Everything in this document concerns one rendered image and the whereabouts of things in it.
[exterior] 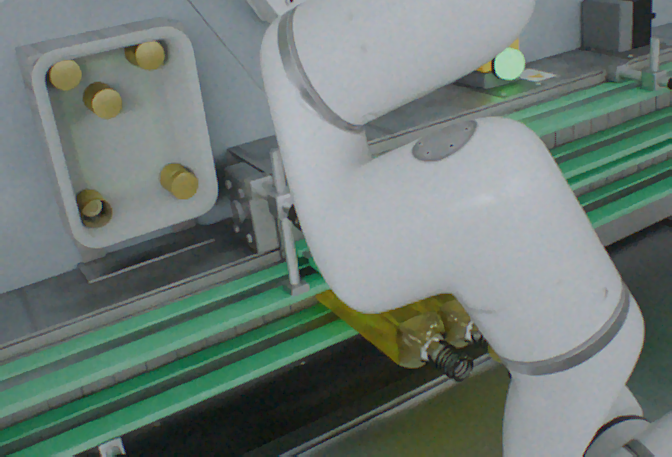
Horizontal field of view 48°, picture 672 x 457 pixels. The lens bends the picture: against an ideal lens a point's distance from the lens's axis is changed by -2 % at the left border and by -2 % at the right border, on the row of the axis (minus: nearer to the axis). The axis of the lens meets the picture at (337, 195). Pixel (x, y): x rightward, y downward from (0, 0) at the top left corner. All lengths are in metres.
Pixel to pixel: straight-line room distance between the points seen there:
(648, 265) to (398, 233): 0.95
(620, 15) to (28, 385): 0.99
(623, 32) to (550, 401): 0.92
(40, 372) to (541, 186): 0.59
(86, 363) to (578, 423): 0.52
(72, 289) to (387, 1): 0.62
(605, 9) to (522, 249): 0.95
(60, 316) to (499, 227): 0.60
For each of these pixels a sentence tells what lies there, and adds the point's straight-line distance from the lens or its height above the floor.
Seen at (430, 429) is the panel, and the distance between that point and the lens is 0.92.
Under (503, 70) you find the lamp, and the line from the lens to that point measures 1.11.
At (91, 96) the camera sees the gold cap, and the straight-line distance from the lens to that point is 0.88.
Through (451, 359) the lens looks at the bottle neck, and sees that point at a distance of 0.79.
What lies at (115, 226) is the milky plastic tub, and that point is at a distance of 0.90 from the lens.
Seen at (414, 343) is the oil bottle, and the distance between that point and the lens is 0.81.
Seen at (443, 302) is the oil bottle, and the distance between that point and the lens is 0.85.
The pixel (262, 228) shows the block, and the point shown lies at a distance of 0.90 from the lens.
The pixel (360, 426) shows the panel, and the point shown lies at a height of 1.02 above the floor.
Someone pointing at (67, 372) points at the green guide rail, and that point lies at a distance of 0.82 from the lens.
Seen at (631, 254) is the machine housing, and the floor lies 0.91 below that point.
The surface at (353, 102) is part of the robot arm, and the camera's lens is 0.45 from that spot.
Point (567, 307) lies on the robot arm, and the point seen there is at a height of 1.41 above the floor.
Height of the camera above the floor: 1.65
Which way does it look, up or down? 54 degrees down
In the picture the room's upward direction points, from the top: 119 degrees clockwise
